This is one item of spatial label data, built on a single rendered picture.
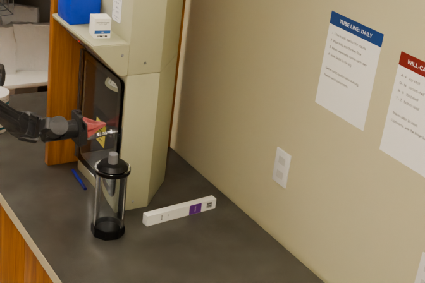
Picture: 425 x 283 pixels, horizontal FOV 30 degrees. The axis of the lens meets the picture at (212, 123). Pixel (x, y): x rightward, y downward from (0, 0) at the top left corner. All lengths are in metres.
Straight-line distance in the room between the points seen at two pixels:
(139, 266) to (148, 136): 0.42
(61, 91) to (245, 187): 0.70
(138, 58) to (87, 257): 0.60
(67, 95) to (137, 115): 0.38
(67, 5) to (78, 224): 0.67
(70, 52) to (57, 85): 0.12
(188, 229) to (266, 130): 0.40
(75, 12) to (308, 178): 0.86
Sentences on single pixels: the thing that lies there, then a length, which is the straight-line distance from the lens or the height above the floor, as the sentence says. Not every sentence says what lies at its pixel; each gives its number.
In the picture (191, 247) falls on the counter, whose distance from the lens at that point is 2.43.
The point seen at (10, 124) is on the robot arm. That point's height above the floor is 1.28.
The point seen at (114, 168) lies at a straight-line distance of 2.32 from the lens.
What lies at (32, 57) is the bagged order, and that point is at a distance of 3.70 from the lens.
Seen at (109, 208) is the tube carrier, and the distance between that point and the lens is 2.37.
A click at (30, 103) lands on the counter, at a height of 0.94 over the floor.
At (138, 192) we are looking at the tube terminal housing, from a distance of 2.57.
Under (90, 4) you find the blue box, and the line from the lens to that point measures 2.46.
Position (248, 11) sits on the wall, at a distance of 2.56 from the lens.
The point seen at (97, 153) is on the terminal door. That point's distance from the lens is 2.61.
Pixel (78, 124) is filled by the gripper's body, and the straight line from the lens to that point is 2.45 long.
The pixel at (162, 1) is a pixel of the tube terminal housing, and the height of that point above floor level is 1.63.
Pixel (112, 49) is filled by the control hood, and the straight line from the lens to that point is 2.31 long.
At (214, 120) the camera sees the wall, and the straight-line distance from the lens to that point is 2.79.
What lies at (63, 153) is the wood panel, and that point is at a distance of 2.84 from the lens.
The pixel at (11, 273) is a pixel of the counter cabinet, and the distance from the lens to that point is 2.80.
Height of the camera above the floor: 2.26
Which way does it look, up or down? 24 degrees down
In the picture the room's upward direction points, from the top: 7 degrees clockwise
